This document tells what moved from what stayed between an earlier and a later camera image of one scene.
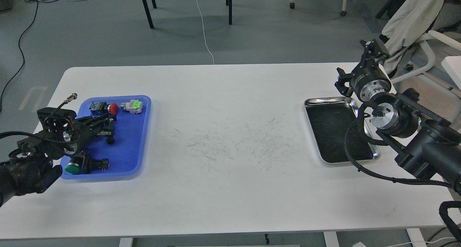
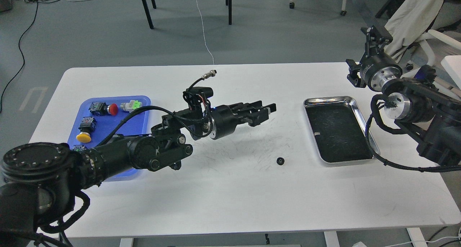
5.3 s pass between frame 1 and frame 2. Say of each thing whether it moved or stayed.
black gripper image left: moved
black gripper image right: moved
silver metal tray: stayed
